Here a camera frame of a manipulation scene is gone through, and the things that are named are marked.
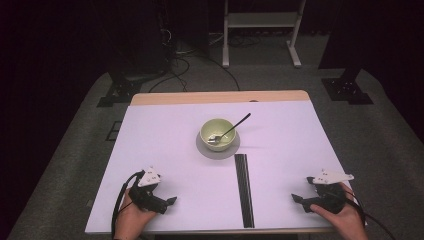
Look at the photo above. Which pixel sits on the round grey coaster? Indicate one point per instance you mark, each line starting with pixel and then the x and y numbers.
pixel 203 150

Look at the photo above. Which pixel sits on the black stand base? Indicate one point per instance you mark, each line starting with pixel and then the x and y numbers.
pixel 346 90
pixel 118 93

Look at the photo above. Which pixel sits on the white table mat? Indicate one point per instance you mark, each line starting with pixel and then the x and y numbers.
pixel 166 150

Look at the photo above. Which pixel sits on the person's left hand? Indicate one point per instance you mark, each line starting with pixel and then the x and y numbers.
pixel 131 221

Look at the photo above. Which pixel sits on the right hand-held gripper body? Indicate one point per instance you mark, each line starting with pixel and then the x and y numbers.
pixel 330 196

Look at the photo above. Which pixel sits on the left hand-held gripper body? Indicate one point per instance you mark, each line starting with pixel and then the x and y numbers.
pixel 149 178

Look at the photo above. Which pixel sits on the person's right hand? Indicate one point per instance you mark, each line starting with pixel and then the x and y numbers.
pixel 348 223

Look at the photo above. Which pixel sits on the green ceramic bowl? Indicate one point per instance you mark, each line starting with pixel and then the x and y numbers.
pixel 216 125

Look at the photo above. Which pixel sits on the white metal stand frame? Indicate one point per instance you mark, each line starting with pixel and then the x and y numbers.
pixel 261 20

